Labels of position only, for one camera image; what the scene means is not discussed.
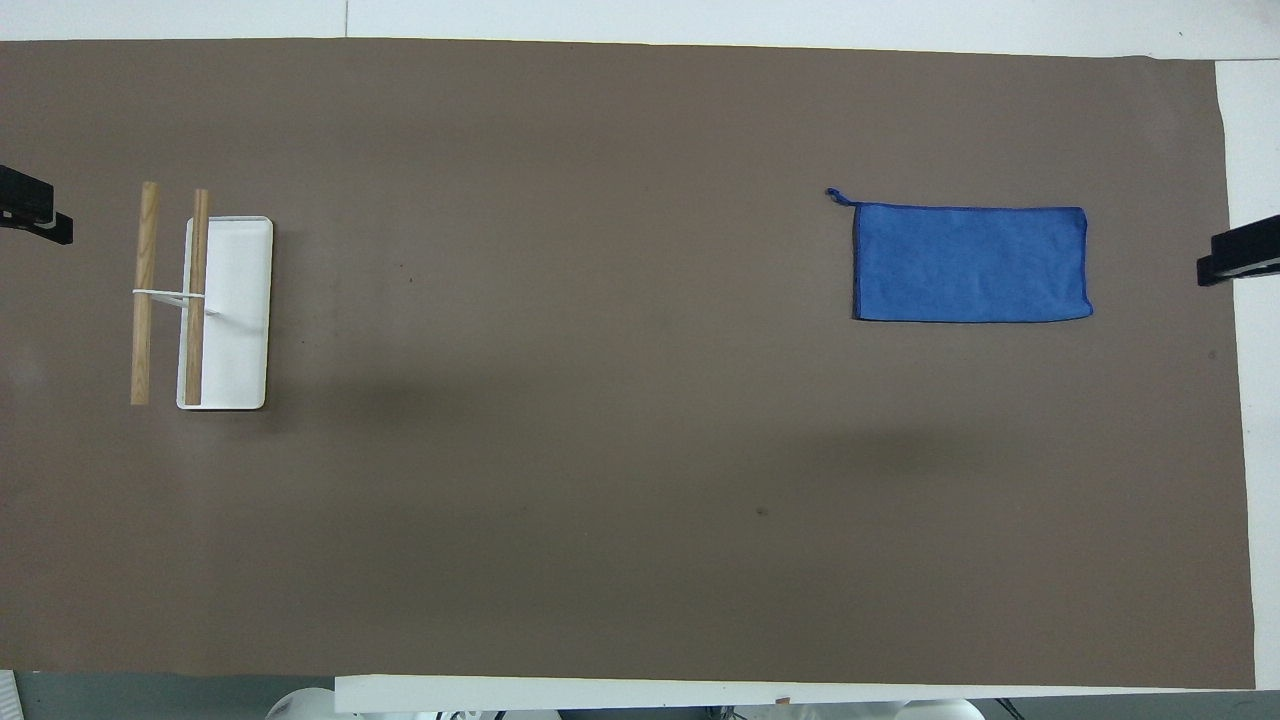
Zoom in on blue folded towel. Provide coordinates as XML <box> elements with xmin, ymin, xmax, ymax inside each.
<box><xmin>825</xmin><ymin>187</ymin><xmax>1094</xmax><ymax>324</ymax></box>

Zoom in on white rack with wooden bars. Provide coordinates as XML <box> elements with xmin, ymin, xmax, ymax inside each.
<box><xmin>130</xmin><ymin>181</ymin><xmax>274</xmax><ymax>411</ymax></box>

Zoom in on black stand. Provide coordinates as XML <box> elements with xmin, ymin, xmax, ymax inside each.
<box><xmin>1197</xmin><ymin>215</ymin><xmax>1280</xmax><ymax>288</ymax></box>
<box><xmin>0</xmin><ymin>165</ymin><xmax>74</xmax><ymax>246</ymax></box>

